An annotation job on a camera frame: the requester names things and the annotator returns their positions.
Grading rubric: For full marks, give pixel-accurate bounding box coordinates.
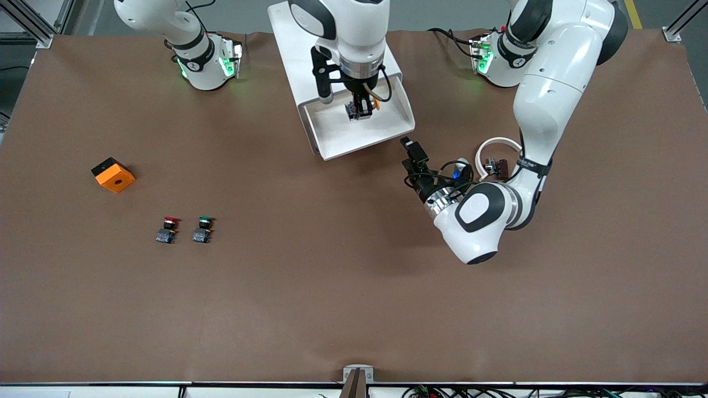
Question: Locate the orange and black button box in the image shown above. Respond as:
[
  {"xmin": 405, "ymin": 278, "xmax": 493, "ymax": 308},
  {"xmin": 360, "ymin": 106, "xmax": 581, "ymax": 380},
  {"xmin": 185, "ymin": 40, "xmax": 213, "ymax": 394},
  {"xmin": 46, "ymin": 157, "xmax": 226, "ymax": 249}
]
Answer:
[{"xmin": 91, "ymin": 158, "xmax": 136, "ymax": 193}]

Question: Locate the red push button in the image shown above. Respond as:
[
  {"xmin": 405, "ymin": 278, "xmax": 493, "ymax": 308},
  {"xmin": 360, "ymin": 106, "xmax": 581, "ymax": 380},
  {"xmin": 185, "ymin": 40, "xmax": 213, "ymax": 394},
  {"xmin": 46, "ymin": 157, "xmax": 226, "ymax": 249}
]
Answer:
[{"xmin": 156, "ymin": 217, "xmax": 181, "ymax": 244}]

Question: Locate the black base cable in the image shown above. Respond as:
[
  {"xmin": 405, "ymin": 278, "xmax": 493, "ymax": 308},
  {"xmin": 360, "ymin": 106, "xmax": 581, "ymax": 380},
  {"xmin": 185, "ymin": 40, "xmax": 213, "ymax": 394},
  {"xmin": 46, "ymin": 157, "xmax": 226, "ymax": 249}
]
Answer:
[{"xmin": 429, "ymin": 27, "xmax": 477, "ymax": 59}]

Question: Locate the aluminium frame profile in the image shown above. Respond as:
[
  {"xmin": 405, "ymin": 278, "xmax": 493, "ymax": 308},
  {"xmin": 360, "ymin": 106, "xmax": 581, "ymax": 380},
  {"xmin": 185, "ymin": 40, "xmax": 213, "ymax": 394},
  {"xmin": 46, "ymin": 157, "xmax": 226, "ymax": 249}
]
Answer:
[
  {"xmin": 0, "ymin": 0, "xmax": 55, "ymax": 49},
  {"xmin": 663, "ymin": 0, "xmax": 708, "ymax": 43}
]

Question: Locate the green push button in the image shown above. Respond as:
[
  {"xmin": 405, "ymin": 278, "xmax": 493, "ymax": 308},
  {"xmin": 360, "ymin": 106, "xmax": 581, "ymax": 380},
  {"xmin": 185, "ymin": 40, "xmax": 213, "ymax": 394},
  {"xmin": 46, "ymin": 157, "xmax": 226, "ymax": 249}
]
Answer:
[{"xmin": 192, "ymin": 216, "xmax": 215, "ymax": 244}]

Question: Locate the white curved plastic ring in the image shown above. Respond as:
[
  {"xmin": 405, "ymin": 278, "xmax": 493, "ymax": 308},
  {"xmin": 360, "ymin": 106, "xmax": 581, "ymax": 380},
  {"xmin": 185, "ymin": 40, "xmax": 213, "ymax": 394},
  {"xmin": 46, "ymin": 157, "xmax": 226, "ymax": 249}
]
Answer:
[{"xmin": 476, "ymin": 137, "xmax": 523, "ymax": 182}]

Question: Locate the yellow push button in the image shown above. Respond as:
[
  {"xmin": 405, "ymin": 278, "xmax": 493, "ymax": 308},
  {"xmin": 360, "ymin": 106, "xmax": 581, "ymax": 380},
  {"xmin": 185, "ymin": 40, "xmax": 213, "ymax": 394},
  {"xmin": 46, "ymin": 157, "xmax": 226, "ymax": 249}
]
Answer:
[{"xmin": 344, "ymin": 98, "xmax": 381, "ymax": 121}]

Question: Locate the grey metal bracket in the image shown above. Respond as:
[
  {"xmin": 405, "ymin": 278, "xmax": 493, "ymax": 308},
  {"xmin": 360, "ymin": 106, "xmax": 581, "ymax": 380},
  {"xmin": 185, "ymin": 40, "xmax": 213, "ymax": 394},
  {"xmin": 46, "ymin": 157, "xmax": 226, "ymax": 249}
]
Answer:
[{"xmin": 343, "ymin": 365, "xmax": 374, "ymax": 384}]

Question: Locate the brown table mat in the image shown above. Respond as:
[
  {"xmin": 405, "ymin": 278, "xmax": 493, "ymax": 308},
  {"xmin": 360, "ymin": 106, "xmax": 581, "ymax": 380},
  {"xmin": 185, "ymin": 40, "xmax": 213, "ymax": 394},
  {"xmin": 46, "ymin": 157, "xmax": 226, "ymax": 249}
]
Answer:
[{"xmin": 0, "ymin": 29, "xmax": 708, "ymax": 385}]

